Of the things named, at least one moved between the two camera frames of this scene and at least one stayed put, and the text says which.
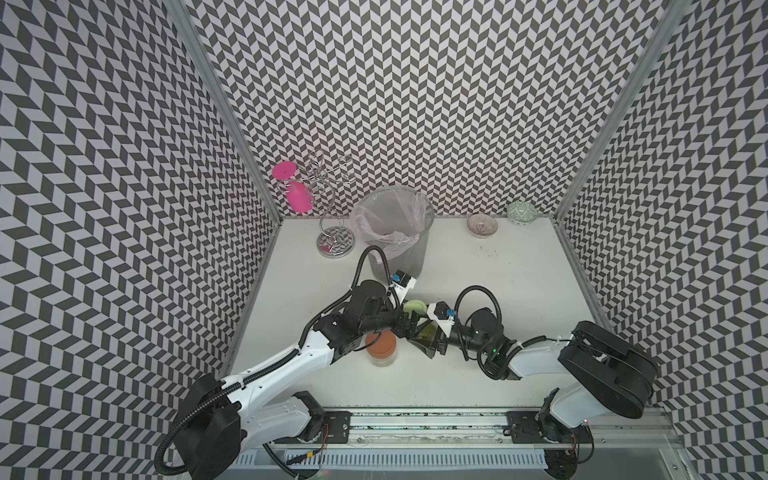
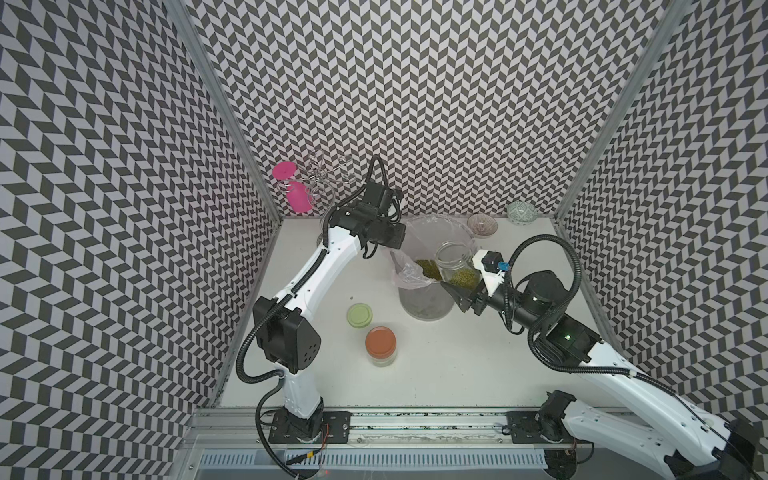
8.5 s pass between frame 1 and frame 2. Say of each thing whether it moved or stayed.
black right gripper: moved
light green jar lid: moved
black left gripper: moved
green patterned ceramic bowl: stayed
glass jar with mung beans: moved
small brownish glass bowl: stayed
